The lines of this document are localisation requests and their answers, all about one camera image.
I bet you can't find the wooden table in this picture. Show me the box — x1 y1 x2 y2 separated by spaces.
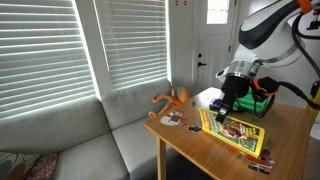
143 86 316 180

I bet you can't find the yellow magazine book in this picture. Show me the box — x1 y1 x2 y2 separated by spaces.
198 107 272 159

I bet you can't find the white horizontal window blind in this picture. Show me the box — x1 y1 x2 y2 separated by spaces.
0 0 98 122
93 0 170 92

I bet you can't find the white entry door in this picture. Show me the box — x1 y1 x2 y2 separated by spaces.
191 0 240 96

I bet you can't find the small red toy car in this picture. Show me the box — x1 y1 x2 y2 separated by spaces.
247 148 277 176

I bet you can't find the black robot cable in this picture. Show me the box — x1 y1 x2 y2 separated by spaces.
256 13 320 118

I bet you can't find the blue toy car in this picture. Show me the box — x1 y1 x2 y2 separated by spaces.
208 98 224 111

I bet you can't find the orange octopus plush toy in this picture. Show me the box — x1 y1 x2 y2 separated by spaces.
148 84 192 120

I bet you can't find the reddish throw pillow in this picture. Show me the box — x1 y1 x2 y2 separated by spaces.
24 152 61 180

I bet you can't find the green and orange object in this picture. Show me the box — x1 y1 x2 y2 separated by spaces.
232 87 272 116

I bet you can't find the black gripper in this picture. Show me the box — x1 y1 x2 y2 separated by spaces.
215 75 251 124

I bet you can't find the grey sectional sofa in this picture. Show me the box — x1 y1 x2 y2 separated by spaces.
0 78 188 180

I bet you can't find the oval patterned throw pillow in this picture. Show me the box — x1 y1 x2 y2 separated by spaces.
0 151 41 180

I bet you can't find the small dark puzzle piece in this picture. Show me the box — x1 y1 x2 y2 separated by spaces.
187 124 203 134

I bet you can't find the black wrist camera orange strap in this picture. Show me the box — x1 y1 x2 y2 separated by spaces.
251 76 281 105

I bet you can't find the yellow stand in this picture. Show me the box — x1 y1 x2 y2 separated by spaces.
305 79 320 125

